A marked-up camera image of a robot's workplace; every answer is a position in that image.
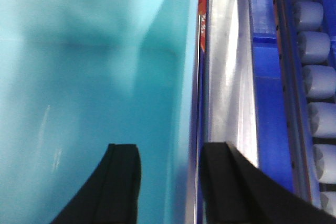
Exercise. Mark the stainless steel shelf rail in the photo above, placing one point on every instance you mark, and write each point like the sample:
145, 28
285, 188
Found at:
229, 84

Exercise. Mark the blue roller conveyor track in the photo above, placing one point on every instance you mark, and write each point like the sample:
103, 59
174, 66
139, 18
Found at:
306, 41

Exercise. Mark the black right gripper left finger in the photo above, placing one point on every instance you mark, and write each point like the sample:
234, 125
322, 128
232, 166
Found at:
111, 193

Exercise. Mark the red snack bag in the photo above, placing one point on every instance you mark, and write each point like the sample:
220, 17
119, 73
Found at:
202, 11

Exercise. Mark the light blue plastic bin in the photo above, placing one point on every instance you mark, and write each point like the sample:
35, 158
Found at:
78, 75

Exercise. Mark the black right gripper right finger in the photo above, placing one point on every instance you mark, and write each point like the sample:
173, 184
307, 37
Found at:
235, 191

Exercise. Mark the dark blue bin lower right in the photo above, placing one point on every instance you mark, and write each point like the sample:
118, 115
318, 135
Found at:
273, 145

